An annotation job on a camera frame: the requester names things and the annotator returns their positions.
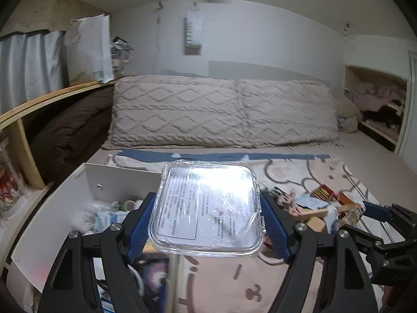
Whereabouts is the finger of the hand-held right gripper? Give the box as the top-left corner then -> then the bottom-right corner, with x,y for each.
353,226 -> 408,267
363,202 -> 417,236

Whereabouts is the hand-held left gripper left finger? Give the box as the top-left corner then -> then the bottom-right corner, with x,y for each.
38,192 -> 157,313

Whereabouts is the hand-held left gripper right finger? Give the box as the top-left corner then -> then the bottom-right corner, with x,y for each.
259,192 -> 378,313

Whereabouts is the gold lipstick tube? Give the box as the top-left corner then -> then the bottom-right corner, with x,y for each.
339,202 -> 366,227

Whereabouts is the white storage box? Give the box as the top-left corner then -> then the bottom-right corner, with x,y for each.
7,162 -> 183,313

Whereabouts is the clear plastic case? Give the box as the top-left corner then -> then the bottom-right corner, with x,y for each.
148,160 -> 265,259

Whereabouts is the small white bottle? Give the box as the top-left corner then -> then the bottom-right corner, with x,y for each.
122,199 -> 144,212

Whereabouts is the tan wooden piece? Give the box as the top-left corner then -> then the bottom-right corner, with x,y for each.
290,209 -> 326,232

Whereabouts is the multicolour knit pouch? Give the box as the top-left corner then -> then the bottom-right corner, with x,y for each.
140,259 -> 168,296

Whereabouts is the white crumpled tissue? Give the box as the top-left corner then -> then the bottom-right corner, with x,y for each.
72,202 -> 98,232

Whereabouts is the red small box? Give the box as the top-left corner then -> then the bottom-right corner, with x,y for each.
311,184 -> 338,199

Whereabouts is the beige bed sheet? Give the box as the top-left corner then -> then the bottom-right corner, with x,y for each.
88,130 -> 408,186

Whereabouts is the printed blanket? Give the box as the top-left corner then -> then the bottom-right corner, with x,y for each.
107,150 -> 388,313

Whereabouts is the white cabinet door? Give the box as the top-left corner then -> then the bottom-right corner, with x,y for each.
396,49 -> 417,170

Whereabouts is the beige plush toy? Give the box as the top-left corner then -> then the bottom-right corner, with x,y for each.
332,94 -> 362,133

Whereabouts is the pile of clothes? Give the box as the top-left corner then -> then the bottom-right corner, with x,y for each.
350,81 -> 408,141

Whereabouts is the beige knitted pillow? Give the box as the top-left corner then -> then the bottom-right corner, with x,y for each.
236,78 -> 341,147
102,75 -> 246,151

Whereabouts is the brown blanket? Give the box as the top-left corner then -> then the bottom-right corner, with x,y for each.
24,86 -> 114,186

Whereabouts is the red patterned jar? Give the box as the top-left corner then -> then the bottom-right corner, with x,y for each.
0,137 -> 25,219

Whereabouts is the grey headboard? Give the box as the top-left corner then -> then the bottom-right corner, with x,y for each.
153,60 -> 346,85

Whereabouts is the clear bag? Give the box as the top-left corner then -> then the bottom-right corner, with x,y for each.
111,37 -> 135,77

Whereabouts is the white paper bag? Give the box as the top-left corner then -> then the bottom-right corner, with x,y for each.
63,14 -> 114,87

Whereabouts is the grey curtain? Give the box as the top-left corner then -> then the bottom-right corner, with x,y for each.
0,30 -> 67,115

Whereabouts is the white plastic ring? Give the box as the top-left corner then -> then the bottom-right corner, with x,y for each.
260,249 -> 289,266

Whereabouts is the brown leather cord bundle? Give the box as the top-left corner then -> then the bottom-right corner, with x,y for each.
270,187 -> 297,209

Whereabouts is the wall hanging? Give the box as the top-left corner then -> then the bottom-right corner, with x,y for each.
183,10 -> 204,56

